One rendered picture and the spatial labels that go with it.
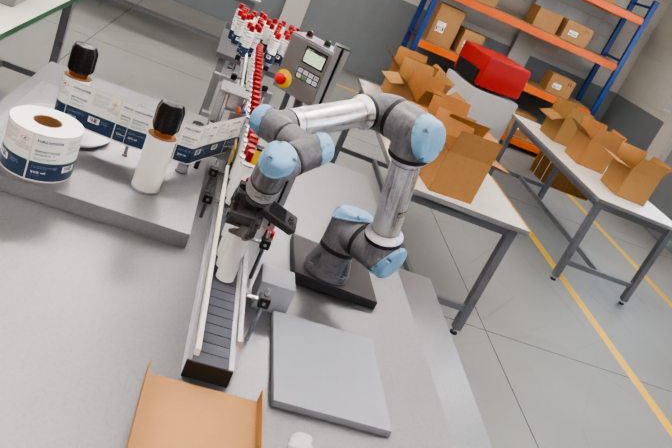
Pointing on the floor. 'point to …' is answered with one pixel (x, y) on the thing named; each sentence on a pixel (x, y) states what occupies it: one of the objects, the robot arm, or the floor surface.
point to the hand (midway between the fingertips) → (246, 236)
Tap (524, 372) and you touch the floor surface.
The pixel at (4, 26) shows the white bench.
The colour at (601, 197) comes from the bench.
